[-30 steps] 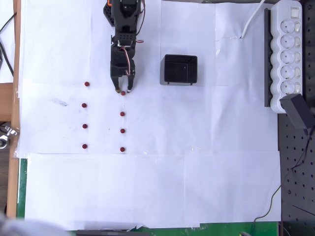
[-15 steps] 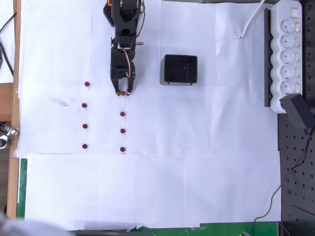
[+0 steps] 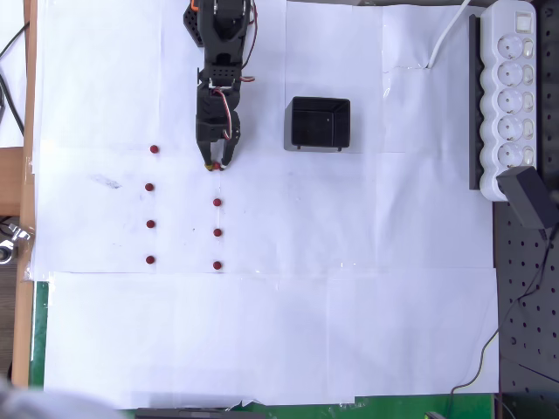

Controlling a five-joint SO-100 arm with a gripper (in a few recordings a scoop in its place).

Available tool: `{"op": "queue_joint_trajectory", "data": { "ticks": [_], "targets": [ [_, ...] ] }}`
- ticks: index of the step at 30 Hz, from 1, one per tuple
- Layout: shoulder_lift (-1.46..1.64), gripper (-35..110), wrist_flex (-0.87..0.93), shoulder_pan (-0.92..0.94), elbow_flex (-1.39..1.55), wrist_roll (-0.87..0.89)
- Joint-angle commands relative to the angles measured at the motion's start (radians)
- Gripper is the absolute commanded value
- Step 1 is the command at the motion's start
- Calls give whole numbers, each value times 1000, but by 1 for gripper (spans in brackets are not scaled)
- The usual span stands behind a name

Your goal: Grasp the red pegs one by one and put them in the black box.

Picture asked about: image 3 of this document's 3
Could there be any metal clamp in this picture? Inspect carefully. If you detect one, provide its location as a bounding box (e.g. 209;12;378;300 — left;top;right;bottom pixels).
0;222;35;265

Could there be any flat black device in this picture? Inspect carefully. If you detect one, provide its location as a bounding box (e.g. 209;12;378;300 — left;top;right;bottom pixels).
135;407;266;419

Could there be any thin black adapter cable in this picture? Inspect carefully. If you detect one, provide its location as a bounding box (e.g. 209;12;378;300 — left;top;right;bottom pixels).
443;229;552;419

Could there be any black square container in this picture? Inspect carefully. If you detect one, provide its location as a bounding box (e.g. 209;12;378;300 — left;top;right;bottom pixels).
283;96;352;153

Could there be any green cutting mat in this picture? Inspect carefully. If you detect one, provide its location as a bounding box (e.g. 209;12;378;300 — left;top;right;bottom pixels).
29;280;499;419

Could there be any white power strip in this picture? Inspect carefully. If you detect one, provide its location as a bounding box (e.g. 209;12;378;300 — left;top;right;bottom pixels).
479;0;538;202

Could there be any white paper table cover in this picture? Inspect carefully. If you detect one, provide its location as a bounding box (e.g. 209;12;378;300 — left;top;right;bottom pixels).
29;0;501;411

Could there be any blurred grey object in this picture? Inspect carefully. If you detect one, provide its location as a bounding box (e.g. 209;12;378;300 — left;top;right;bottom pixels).
0;377;123;419

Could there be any white power cable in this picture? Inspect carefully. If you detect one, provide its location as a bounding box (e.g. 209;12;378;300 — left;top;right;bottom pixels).
426;0;473;70

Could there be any black power adapter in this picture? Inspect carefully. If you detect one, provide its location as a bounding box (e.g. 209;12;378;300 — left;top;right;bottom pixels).
496;165;555;230

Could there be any black perforated pegboard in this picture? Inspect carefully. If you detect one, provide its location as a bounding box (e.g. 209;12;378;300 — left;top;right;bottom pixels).
492;0;559;419

